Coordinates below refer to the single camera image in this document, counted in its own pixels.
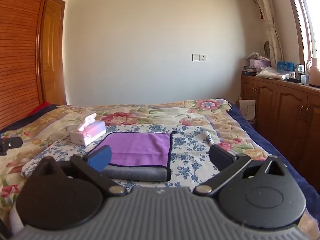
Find purple and grey towel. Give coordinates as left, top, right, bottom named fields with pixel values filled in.
left=86, top=131, right=178, bottom=182

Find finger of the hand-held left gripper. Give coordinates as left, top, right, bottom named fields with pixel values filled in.
left=0, top=133, right=23, bottom=156

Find stack of books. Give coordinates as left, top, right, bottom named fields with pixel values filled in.
left=242, top=65, right=258, bottom=76

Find cardboard box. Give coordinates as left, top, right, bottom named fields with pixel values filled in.
left=237, top=99, right=257, bottom=124

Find pink jug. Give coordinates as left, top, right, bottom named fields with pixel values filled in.
left=306, top=57, right=320, bottom=87

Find pink and white tissue box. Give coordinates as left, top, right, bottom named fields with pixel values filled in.
left=65, top=113, right=107, bottom=146

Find louvered wooden wardrobe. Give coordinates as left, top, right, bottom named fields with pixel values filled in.
left=0, top=0, right=53, bottom=131

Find wooden window frame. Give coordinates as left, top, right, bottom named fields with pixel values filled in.
left=284, top=0, right=320, bottom=67

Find wooden cabinet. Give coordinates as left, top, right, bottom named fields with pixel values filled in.
left=240, top=74, right=320, bottom=181

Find navy bed sheet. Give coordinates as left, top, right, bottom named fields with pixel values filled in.
left=226, top=101, right=320, bottom=222

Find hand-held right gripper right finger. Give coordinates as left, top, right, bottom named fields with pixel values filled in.
left=194, top=144, right=288, bottom=197

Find patterned beige curtain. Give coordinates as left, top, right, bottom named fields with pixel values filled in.
left=250, top=0, right=284, bottom=66

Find blue floral white cloth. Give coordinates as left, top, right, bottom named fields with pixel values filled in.
left=21, top=124, right=223, bottom=193

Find clear plastic bag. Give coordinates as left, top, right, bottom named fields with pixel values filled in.
left=256, top=67, right=293, bottom=81

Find blue box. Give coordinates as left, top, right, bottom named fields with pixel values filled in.
left=277, top=61, right=296, bottom=73

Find floral quilt bed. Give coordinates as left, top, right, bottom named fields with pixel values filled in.
left=0, top=99, right=319, bottom=240

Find wooden door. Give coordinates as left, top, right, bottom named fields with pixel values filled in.
left=41, top=0, right=67, bottom=106

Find purple box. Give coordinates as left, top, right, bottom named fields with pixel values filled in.
left=250, top=59, right=272, bottom=72

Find red cloth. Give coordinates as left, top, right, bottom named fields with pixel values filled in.
left=27, top=102, right=59, bottom=117

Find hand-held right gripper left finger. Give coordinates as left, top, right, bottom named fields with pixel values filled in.
left=25, top=145, right=128, bottom=197

